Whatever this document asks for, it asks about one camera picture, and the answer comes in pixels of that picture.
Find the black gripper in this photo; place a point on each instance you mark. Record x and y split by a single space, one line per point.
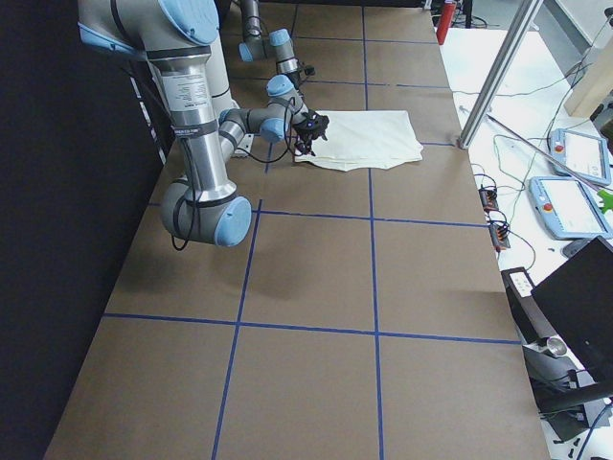
305 132

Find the cream long-sleeve printed shirt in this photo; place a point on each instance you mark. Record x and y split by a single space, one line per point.
380 139

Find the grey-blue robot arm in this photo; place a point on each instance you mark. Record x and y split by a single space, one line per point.
180 42
258 45

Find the far orange-black power strip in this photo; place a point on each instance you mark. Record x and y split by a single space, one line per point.
488 196

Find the orange-black power strip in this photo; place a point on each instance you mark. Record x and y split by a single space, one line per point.
499 231
488 196

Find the red fire extinguisher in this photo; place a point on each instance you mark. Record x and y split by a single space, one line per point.
445 20

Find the near orange-black power strip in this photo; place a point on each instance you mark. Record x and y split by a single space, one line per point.
499 231

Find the near blue teach pendant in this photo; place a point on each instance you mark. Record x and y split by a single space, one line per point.
566 209

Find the blue teach pendant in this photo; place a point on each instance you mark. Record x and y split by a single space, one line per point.
566 209
584 154

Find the far blue teach pendant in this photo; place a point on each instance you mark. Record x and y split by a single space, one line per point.
584 154

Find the wooden board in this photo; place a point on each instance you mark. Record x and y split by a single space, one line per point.
594 87

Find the black monitor on stand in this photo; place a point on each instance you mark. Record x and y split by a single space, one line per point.
565 326

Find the aluminium frame post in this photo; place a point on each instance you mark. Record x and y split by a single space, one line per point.
520 24

